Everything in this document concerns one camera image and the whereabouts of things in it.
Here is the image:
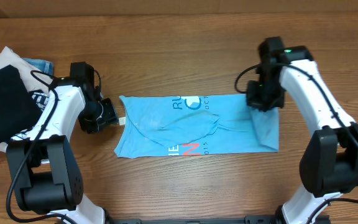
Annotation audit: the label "light blue t-shirt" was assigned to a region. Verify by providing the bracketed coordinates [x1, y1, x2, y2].
[114, 94, 279, 159]

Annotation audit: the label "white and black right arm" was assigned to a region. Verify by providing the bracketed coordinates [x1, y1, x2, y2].
[245, 43, 358, 223]

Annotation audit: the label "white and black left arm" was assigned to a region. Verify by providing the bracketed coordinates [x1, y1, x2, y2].
[6, 77, 117, 223]

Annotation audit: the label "black white printed garment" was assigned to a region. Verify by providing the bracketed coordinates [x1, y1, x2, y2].
[11, 90, 49, 141]

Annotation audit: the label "blue denim folded jeans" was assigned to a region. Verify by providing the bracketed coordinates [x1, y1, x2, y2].
[23, 58, 54, 75]

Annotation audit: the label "black folded garment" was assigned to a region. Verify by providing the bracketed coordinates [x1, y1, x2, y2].
[0, 65, 42, 143]

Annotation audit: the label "beige folded garment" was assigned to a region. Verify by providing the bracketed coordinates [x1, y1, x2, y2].
[0, 47, 52, 151]

